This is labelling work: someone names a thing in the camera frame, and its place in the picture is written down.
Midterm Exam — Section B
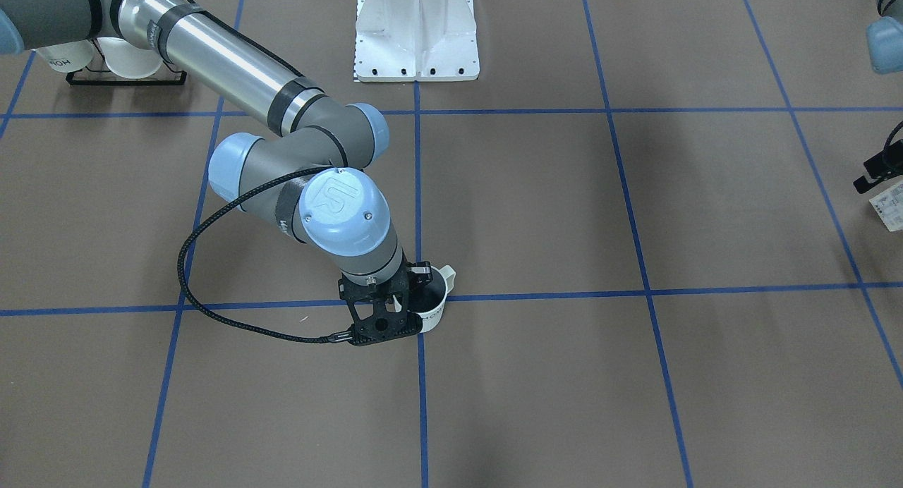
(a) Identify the gripper with label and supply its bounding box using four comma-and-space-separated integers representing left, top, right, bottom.
853, 121, 903, 233

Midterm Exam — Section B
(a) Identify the black wire cup rack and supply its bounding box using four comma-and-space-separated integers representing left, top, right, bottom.
65, 54, 188, 87

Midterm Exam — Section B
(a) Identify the white cup dark interior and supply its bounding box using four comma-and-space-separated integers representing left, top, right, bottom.
407, 265, 456, 334

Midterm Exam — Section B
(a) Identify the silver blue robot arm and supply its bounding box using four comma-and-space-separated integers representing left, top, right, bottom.
2, 0, 422, 317

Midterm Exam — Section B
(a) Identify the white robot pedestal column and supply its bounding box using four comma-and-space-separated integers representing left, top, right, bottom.
353, 0, 480, 83

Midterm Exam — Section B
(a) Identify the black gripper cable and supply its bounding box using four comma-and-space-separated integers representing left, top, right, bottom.
177, 166, 358, 345

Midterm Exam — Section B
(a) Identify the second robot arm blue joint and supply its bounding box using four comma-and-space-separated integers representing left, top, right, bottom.
866, 0, 902, 75

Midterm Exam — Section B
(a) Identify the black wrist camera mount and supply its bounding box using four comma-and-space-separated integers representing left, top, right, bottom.
330, 260, 422, 346

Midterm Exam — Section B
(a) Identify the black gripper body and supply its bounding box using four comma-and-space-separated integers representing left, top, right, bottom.
398, 261, 432, 312

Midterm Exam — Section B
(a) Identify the white cup in rack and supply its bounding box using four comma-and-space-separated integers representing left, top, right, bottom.
33, 40, 96, 73

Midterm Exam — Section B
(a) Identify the white upside-down cup on rack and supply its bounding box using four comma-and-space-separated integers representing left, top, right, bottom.
96, 36, 162, 80

